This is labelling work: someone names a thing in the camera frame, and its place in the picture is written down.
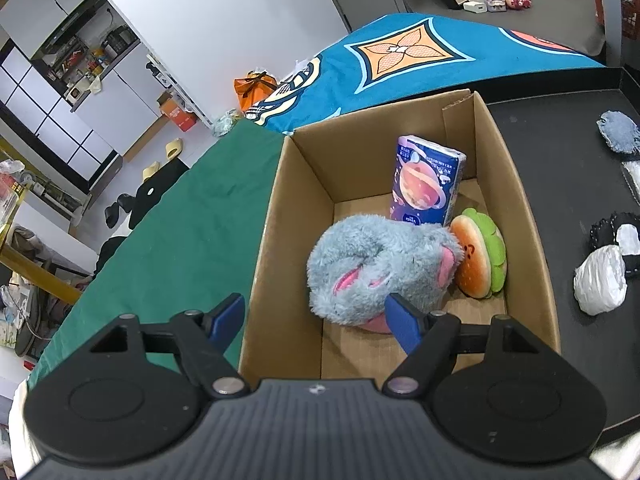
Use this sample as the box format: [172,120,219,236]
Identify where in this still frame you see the plush hamburger toy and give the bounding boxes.
[450,208,508,299]

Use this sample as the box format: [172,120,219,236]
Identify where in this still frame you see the grey fluffy plush slipper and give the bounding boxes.
[306,214,463,334]

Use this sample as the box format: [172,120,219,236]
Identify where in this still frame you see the blue planet tissue pack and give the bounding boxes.
[390,134,466,226]

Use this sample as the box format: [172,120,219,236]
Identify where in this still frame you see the white plastic bag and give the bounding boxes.
[573,245,627,316]

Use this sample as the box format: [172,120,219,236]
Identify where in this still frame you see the green cloth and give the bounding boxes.
[28,120,284,387]

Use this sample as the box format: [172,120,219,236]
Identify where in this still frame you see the black slippers pair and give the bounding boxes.
[104,193,136,229]

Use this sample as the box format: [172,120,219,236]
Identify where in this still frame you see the black clothing on floor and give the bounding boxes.
[93,158,189,276]

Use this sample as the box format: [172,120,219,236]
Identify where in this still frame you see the yellow slipper left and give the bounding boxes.
[142,162,162,182]

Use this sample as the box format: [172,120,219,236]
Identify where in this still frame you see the brown cardboard box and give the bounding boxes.
[239,90,560,384]

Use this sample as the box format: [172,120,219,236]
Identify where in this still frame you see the black lace fabric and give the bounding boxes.
[589,212,640,278]

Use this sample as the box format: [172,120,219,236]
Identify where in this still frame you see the black plastic tray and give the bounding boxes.
[469,67,639,443]

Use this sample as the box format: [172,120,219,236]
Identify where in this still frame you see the orange cardboard box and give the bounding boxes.
[157,91,198,132]

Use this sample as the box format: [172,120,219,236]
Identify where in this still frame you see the orange bag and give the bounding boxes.
[233,70,279,112]

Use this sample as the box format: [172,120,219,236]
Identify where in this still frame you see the small grey plush piece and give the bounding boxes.
[597,110,640,156]

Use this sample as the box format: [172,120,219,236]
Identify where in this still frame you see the blue patterned blanket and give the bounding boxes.
[244,13,597,134]

